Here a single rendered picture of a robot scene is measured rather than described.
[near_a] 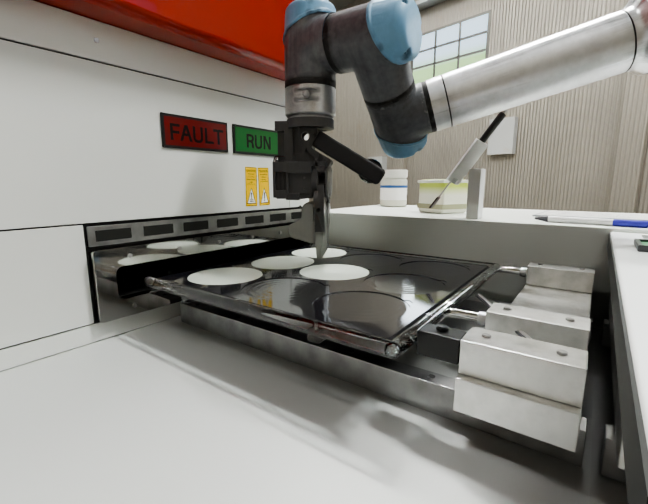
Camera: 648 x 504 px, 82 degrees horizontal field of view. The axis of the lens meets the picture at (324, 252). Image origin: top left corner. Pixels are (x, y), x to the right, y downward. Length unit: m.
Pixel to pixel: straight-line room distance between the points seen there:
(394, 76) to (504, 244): 0.31
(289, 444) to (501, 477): 0.16
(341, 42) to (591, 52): 0.31
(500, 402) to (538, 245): 0.38
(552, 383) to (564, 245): 0.37
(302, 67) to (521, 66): 0.29
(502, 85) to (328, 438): 0.48
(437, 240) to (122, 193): 0.50
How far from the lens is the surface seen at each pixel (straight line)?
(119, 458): 0.36
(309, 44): 0.57
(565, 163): 7.11
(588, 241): 0.65
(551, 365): 0.30
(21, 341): 0.56
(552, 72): 0.61
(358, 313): 0.38
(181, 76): 0.64
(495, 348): 0.31
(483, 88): 0.59
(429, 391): 0.37
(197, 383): 0.43
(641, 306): 0.27
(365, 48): 0.53
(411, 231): 0.71
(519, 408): 0.31
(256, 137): 0.72
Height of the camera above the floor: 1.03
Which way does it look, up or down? 10 degrees down
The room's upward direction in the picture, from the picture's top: straight up
